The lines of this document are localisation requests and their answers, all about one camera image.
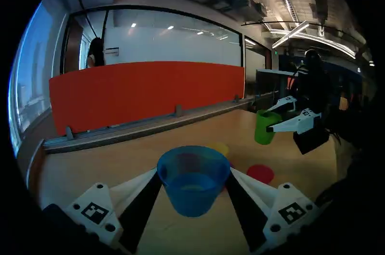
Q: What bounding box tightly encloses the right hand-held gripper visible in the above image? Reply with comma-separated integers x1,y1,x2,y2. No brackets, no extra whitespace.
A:
266,49,334,155

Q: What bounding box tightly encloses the red desk screen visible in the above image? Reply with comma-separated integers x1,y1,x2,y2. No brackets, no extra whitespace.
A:
42,61,257,155

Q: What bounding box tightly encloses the green plastic cup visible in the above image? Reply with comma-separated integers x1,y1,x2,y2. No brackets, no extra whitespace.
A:
254,109,282,146

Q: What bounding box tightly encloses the yellow plastic cup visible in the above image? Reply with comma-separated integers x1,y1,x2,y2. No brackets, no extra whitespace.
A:
205,142,230,159

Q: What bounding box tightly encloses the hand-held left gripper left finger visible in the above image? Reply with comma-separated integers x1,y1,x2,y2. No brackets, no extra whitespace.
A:
42,167,165,255

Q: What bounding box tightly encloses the red plastic cup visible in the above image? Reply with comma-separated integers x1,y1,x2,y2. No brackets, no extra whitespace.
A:
246,164,275,185

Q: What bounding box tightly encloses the blue plastic cup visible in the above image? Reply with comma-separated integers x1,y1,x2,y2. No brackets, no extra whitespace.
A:
156,145,231,218

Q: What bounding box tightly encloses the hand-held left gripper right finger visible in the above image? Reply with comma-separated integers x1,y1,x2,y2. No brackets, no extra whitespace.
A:
225,166,325,254

